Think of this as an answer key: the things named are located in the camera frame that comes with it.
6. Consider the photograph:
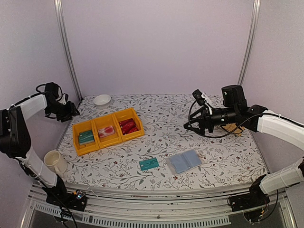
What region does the black cable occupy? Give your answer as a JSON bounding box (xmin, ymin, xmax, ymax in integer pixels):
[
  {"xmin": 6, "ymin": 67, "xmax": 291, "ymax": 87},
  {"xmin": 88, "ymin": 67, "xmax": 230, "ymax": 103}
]
[
  {"xmin": 35, "ymin": 83, "xmax": 64, "ymax": 119},
  {"xmin": 187, "ymin": 99, "xmax": 278, "ymax": 139}
]

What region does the right aluminium frame post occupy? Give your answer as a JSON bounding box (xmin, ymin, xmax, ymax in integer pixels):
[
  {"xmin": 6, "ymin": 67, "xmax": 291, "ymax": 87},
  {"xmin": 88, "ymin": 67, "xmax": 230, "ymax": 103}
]
[{"xmin": 237, "ymin": 0, "xmax": 261, "ymax": 86}]

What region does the white ceramic bowl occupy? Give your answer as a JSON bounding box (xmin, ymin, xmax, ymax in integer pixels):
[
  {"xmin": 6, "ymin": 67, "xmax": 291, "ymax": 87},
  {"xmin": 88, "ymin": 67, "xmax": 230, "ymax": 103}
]
[{"xmin": 93, "ymin": 95, "xmax": 112, "ymax": 109}]

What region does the aluminium frame post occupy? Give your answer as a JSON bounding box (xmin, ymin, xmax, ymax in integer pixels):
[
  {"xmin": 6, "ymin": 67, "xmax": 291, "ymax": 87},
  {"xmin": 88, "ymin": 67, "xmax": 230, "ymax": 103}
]
[
  {"xmin": 237, "ymin": 0, "xmax": 261, "ymax": 86},
  {"xmin": 54, "ymin": 0, "xmax": 83, "ymax": 101}
]

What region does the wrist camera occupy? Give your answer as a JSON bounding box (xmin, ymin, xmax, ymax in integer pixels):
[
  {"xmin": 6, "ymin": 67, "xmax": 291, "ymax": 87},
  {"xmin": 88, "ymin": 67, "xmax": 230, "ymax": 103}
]
[
  {"xmin": 58, "ymin": 93, "xmax": 68, "ymax": 105},
  {"xmin": 192, "ymin": 89, "xmax": 214, "ymax": 114}
]

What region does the yellow left storage bin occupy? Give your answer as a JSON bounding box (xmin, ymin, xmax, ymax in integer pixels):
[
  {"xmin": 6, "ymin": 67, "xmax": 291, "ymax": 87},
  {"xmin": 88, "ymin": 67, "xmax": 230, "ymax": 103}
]
[{"xmin": 73, "ymin": 120, "xmax": 99, "ymax": 156}]

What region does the woven bamboo tray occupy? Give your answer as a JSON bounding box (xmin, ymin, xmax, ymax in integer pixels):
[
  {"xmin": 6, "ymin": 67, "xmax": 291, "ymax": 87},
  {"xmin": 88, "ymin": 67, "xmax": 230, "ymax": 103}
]
[{"xmin": 223, "ymin": 123, "xmax": 245, "ymax": 136}]

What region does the right black cable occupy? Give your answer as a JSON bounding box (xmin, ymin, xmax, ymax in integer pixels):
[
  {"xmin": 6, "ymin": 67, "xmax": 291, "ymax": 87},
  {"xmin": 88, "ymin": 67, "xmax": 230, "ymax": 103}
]
[{"xmin": 187, "ymin": 99, "xmax": 278, "ymax": 139}]

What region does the front aluminium rail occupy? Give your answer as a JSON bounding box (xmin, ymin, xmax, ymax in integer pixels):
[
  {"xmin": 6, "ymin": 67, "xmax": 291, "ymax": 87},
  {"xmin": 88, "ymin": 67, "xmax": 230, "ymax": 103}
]
[{"xmin": 20, "ymin": 182, "xmax": 297, "ymax": 228}]

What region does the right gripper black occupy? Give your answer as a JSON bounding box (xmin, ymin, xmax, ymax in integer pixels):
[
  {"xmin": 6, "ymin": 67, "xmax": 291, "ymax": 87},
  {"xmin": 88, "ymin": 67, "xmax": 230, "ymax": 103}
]
[{"xmin": 184, "ymin": 106, "xmax": 238, "ymax": 135}]

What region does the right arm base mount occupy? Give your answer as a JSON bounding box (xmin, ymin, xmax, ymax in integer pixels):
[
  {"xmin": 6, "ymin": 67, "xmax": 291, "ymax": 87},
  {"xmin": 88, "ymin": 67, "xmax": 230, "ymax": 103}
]
[{"xmin": 227, "ymin": 192, "xmax": 270, "ymax": 212}]

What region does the pink white card stack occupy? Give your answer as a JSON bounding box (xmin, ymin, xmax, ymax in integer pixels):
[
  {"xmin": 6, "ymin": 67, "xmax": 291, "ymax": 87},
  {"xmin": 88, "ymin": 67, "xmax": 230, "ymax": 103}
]
[{"xmin": 97, "ymin": 126, "xmax": 115, "ymax": 138}]

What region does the left aluminium frame post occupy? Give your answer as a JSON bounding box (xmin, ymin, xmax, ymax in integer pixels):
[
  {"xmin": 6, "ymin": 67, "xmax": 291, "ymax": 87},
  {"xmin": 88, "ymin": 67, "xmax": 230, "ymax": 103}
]
[{"xmin": 54, "ymin": 0, "xmax": 83, "ymax": 101}]

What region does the dark red VIP card stack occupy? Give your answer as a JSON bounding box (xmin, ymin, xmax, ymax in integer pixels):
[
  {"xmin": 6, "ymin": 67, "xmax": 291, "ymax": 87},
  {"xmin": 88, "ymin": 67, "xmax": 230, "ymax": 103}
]
[{"xmin": 118, "ymin": 118, "xmax": 139, "ymax": 135}]

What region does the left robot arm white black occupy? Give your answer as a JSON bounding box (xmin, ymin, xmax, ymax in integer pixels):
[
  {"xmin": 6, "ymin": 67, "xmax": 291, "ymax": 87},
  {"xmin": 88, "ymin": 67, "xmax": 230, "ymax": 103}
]
[{"xmin": 0, "ymin": 82, "xmax": 80, "ymax": 188}]

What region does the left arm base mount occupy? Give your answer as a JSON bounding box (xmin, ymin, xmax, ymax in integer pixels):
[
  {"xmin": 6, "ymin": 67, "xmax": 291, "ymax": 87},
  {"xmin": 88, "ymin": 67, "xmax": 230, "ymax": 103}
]
[{"xmin": 46, "ymin": 191, "xmax": 88, "ymax": 212}]

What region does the yellow middle storage bin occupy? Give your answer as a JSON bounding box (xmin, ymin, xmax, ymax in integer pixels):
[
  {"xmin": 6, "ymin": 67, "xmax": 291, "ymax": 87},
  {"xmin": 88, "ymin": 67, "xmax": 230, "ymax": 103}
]
[{"xmin": 93, "ymin": 114, "xmax": 122, "ymax": 149}]

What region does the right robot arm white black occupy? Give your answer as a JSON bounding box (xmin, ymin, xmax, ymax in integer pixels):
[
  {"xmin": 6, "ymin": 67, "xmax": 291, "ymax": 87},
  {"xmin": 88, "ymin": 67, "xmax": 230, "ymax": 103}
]
[{"xmin": 184, "ymin": 85, "xmax": 304, "ymax": 207}]

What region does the beige card holder wallet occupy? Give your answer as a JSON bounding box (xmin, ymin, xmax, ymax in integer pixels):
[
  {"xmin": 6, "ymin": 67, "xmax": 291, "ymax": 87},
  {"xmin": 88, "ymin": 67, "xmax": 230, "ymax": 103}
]
[{"xmin": 166, "ymin": 150, "xmax": 204, "ymax": 176}]

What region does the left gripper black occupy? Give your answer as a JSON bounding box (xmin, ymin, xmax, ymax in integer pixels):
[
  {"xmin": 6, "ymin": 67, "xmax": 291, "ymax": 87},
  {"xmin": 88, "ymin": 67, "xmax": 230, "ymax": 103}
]
[{"xmin": 45, "ymin": 100, "xmax": 81, "ymax": 122}]

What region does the green card stack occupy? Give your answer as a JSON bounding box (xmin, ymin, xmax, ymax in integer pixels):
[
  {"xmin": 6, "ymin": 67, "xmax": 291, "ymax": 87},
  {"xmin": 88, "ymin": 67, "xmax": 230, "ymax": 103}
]
[{"xmin": 78, "ymin": 130, "xmax": 95, "ymax": 145}]

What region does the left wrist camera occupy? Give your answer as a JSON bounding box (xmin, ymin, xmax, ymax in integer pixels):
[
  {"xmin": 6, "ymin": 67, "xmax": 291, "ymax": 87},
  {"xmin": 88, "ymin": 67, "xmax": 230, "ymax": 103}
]
[{"xmin": 58, "ymin": 93, "xmax": 68, "ymax": 105}]

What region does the left black cable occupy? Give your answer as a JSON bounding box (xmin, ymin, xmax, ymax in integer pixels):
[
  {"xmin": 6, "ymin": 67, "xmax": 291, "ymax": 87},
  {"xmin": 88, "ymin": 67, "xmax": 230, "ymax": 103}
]
[{"xmin": 35, "ymin": 83, "xmax": 64, "ymax": 119}]

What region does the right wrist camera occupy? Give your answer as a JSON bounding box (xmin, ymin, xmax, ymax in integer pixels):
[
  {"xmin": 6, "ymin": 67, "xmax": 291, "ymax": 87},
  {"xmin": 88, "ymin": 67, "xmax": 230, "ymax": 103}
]
[{"xmin": 192, "ymin": 89, "xmax": 214, "ymax": 114}]

